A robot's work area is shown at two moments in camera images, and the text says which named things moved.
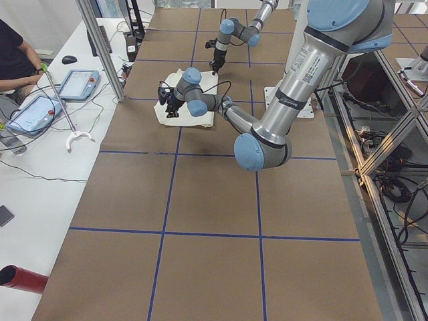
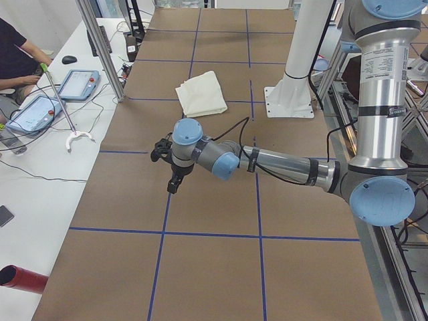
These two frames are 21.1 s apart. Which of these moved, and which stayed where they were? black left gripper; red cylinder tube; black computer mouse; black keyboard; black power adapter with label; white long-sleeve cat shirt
Moved: white long-sleeve cat shirt; black left gripper
Stayed: black computer mouse; black power adapter with label; black keyboard; red cylinder tube
